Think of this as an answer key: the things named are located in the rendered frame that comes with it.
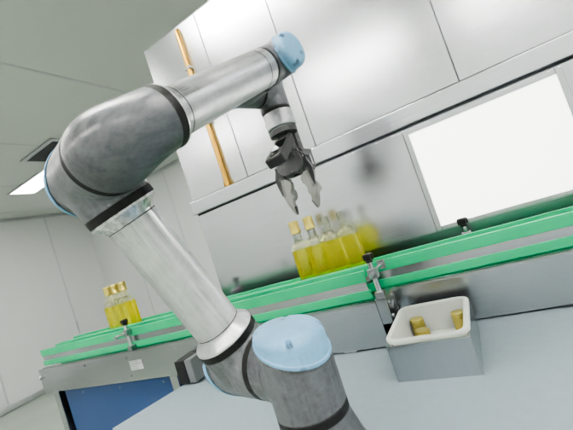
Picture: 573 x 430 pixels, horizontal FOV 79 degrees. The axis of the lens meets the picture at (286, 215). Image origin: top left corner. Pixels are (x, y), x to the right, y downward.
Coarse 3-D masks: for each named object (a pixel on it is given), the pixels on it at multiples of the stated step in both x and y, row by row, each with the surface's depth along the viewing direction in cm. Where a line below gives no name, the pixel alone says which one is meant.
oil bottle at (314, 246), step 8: (312, 240) 115; (320, 240) 115; (312, 248) 115; (320, 248) 114; (312, 256) 115; (320, 256) 114; (312, 264) 116; (320, 264) 114; (320, 272) 115; (328, 272) 114
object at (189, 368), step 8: (192, 352) 125; (184, 360) 119; (192, 360) 118; (200, 360) 121; (176, 368) 121; (184, 368) 119; (192, 368) 117; (200, 368) 120; (184, 376) 119; (192, 376) 118; (200, 376) 119
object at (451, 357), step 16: (464, 336) 69; (400, 352) 75; (416, 352) 74; (432, 352) 72; (448, 352) 71; (464, 352) 69; (480, 352) 74; (400, 368) 75; (416, 368) 74; (432, 368) 72; (448, 368) 71; (464, 368) 70; (480, 368) 68
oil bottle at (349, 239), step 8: (344, 232) 110; (352, 232) 109; (344, 240) 110; (352, 240) 109; (360, 240) 112; (344, 248) 110; (352, 248) 109; (360, 248) 110; (344, 256) 111; (352, 256) 109; (360, 256) 108; (352, 264) 110; (360, 264) 109
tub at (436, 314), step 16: (432, 304) 91; (448, 304) 89; (464, 304) 83; (400, 320) 88; (432, 320) 91; (448, 320) 89; (464, 320) 74; (400, 336) 83; (416, 336) 74; (432, 336) 72; (448, 336) 70
